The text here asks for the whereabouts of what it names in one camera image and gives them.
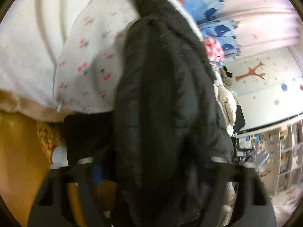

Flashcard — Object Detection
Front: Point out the cream puffer jacket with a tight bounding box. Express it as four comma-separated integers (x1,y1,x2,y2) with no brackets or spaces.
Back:
214,85,237,137

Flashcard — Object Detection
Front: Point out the tree wall sticker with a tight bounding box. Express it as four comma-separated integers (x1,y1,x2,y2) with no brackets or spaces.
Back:
235,61,265,82

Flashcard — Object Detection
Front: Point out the black puffer jacket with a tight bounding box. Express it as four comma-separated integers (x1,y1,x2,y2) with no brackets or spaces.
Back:
110,0,233,226

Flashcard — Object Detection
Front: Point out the whale print curtain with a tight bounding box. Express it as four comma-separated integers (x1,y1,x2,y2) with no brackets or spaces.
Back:
178,0,300,58

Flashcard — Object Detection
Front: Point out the wooden bookshelf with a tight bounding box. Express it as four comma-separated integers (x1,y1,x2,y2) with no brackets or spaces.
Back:
235,117,302,197

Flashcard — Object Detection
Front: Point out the pink checkered cloth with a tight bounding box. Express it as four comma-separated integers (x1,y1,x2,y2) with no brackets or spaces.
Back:
203,37,225,62

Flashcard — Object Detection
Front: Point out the person's black trouser leg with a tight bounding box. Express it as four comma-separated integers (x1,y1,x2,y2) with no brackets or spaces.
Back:
62,112,119,183

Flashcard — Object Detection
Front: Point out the yellow floral slipper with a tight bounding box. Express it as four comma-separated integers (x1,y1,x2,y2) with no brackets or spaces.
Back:
37,121,67,163

